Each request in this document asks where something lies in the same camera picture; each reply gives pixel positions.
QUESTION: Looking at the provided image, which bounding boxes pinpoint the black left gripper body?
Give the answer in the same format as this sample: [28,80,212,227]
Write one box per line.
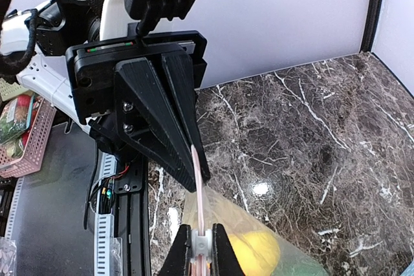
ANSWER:
[66,31,207,160]

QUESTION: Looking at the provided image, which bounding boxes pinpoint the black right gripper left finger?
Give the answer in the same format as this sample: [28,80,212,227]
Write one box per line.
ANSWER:
[158,224,191,276]

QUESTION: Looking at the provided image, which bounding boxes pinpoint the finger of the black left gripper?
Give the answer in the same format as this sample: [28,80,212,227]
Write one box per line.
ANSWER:
[162,52,211,181]
[114,58,196,192]

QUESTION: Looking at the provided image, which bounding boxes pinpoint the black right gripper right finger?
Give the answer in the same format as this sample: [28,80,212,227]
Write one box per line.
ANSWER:
[212,224,244,276]

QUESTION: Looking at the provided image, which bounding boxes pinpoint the orange mango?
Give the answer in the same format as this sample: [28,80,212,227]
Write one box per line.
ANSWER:
[228,231,281,275]

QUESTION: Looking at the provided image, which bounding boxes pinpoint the clear zip top bag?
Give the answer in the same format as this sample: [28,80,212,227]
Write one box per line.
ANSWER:
[182,145,331,276]

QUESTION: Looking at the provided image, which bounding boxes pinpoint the green bell pepper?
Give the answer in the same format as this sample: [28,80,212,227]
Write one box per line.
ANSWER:
[272,262,328,276]

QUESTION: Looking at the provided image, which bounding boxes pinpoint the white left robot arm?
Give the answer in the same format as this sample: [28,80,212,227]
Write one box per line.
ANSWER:
[1,0,211,192]

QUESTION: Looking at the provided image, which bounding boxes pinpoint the pink plastic basket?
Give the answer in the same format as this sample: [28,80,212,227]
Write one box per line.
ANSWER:
[1,99,56,178]

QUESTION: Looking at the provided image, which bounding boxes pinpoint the packaged snack bags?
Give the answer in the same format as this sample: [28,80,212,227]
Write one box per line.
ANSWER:
[1,94,34,158]

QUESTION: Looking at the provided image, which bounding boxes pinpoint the black front table rail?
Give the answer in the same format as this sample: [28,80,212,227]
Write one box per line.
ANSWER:
[114,155,151,275]

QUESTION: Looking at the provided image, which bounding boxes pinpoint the grey slotted cable duct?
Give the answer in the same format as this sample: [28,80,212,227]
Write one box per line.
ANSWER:
[6,154,122,275]

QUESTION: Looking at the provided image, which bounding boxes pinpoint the black frame post right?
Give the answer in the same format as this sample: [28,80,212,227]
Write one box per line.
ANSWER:
[360,0,382,52]

